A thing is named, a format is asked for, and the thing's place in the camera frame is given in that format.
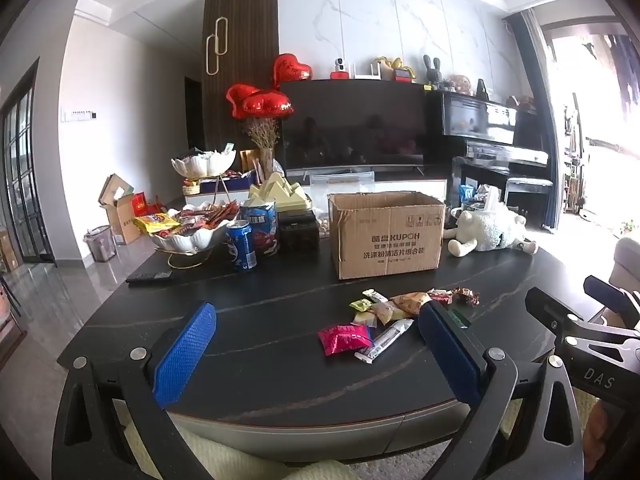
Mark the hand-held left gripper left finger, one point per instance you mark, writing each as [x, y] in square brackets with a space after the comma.
[185, 355]

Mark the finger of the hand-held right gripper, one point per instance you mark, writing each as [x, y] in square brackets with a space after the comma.
[612, 296]
[550, 310]

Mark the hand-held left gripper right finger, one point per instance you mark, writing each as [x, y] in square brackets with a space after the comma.
[445, 355]

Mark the long white snack packet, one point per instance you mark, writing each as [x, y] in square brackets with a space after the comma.
[385, 340]

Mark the orange bread packet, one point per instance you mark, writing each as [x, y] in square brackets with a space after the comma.
[407, 305]

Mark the dark red candy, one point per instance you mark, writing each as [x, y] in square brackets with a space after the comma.
[467, 296]

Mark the white gold candy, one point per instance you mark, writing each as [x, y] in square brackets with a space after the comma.
[375, 296]

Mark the green yellow snack packet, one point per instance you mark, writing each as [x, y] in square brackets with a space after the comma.
[359, 305]

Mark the red snack packet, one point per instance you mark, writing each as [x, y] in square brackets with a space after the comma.
[345, 338]

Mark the brown cardboard box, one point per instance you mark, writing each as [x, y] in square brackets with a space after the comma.
[385, 245]

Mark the person's right hand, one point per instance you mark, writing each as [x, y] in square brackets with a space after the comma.
[612, 435]

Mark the white armchair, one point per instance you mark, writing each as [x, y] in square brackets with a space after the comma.
[627, 260]

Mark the black remote control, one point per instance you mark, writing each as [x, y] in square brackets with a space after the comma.
[149, 277]

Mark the white plush sheep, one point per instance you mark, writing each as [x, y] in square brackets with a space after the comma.
[492, 230]

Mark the blue drink can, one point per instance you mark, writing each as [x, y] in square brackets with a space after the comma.
[241, 246]

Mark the piano bench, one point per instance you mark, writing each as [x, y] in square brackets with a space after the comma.
[527, 187]

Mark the clear trash bin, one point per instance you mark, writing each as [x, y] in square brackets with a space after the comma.
[100, 244]

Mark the blue snack carton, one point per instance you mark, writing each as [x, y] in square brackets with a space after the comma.
[264, 227]

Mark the open cardboard carton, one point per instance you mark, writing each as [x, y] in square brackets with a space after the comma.
[120, 215]

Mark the black box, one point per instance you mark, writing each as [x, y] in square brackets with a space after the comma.
[298, 231]

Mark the white television cabinet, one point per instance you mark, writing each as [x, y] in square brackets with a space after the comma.
[400, 185]

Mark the dark blue curtain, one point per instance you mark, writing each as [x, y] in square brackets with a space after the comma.
[542, 125]

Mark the black upright piano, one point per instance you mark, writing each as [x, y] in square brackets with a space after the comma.
[492, 130]

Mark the metronome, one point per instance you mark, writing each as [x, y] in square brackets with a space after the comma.
[482, 91]

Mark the dried flowers in vase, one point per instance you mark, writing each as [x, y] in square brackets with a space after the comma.
[261, 135]

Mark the small plush doll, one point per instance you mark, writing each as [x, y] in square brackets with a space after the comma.
[460, 85]

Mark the black framed glass door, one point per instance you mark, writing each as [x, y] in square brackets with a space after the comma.
[22, 175]

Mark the black television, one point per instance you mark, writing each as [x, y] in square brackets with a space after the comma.
[352, 127]

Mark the red heart balloon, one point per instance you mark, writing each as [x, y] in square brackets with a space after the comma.
[237, 94]
[291, 67]
[265, 105]

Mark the dark rabbit figurine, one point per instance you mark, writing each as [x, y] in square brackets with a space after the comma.
[432, 72]

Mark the gold figurine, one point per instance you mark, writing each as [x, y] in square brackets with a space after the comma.
[395, 69]

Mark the wall switch panel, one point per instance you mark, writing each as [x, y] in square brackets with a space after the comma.
[79, 116]

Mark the white security camera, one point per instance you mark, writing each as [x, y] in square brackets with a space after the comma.
[339, 65]

